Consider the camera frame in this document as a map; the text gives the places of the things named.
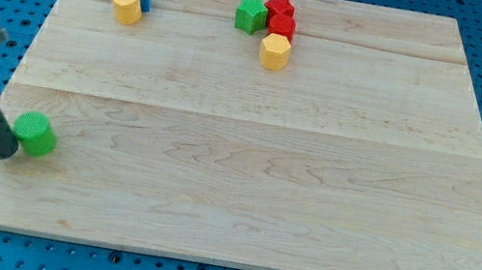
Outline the green cylinder block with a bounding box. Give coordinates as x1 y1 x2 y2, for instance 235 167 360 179
14 111 57 158

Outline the green star block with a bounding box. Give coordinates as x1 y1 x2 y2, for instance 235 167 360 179
234 0 268 36

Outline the red star block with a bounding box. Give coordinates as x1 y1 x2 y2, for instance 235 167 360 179
264 0 295 23

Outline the yellow heart block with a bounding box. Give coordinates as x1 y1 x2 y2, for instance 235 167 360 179
111 0 142 26

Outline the yellow hexagon block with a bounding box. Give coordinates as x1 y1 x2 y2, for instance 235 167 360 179
258 33 292 71

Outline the red cylinder block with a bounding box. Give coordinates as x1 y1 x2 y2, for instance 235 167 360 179
268 14 296 43

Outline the wooden board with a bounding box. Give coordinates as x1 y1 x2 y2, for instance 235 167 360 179
0 0 482 270

